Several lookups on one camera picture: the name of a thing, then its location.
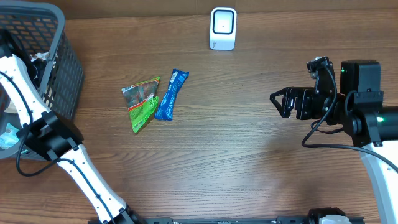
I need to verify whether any beige brown snack pouch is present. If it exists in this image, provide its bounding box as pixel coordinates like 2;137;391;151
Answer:
30;52;49;68

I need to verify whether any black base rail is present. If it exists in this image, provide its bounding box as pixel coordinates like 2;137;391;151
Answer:
88;216;365;224

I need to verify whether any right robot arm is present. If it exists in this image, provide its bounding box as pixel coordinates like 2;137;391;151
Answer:
270;56;397;223

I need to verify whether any green red snack bag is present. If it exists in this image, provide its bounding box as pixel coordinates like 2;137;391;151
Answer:
121;77;160;134

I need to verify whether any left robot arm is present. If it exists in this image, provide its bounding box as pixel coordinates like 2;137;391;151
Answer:
1;29;143;223

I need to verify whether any teal white snack packet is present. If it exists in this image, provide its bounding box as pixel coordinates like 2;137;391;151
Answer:
0;123;19;150

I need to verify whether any white barcode scanner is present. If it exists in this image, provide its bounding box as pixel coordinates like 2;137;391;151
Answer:
209;7;237;51

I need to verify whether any grey plastic mesh basket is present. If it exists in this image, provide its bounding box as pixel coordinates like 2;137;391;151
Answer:
1;1;85;160

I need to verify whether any blue snack bar wrapper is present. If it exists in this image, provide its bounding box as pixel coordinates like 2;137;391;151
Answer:
155;69;189;121

